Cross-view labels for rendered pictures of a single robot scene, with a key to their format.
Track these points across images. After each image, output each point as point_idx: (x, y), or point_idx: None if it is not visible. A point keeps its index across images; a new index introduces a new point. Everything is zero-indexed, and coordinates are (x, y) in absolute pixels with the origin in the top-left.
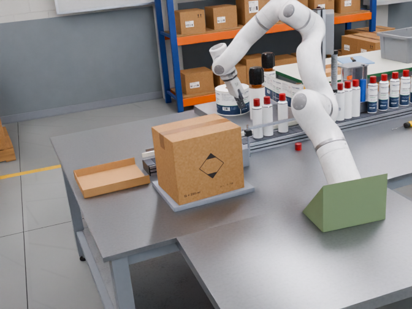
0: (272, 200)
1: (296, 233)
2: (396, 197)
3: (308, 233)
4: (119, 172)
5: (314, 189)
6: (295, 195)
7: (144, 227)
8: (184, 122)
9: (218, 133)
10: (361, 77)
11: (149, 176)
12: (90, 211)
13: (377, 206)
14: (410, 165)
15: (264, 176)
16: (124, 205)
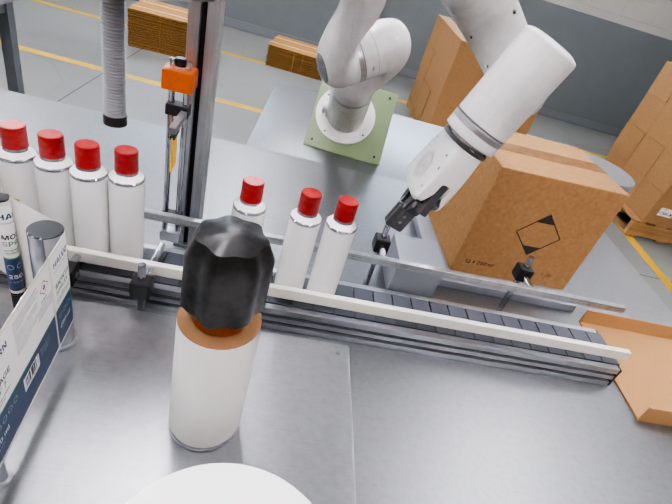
0: (398, 192)
1: (404, 156)
2: (263, 128)
3: (393, 151)
4: (661, 396)
5: (333, 177)
6: (366, 182)
7: None
8: (566, 173)
9: None
10: None
11: (586, 312)
12: (656, 304)
13: None
14: (160, 134)
15: (376, 229)
16: (606, 288)
